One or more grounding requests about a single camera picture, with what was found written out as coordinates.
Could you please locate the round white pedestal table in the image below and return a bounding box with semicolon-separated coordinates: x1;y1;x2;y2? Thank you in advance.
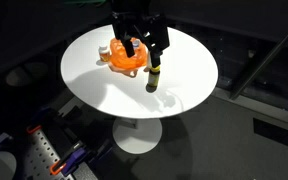
60;23;219;155

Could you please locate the amber bottle with white cap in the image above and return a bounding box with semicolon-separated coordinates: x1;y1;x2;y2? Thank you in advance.
98;45;112;63

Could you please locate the dark bottle with yellow cap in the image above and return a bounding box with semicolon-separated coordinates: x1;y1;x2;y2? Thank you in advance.
147;65;161;89

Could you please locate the orange plastic bag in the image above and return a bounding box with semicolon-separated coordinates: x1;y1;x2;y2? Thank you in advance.
107;37;149;78

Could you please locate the perforated metal plate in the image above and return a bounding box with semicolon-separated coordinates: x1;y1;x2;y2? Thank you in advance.
23;129;74;180

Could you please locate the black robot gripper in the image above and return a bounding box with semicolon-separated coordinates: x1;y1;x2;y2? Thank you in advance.
111;11;170;70

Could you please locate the purple clamp with orange handle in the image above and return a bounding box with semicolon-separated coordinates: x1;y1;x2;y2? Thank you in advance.
49;141;87;176

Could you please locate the black clamp with orange tip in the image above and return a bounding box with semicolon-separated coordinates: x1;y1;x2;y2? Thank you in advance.
25;114;65;135

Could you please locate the black diagonal pole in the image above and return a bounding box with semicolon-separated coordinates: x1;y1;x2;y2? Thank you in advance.
229;14;288;101

